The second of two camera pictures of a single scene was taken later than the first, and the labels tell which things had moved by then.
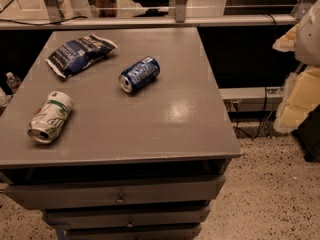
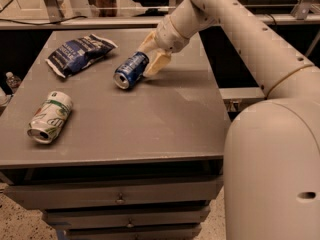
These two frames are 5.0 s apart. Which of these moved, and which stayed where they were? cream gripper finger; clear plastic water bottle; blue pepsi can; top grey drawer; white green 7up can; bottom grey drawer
Moved: blue pepsi can; cream gripper finger
Stayed: clear plastic water bottle; top grey drawer; bottom grey drawer; white green 7up can
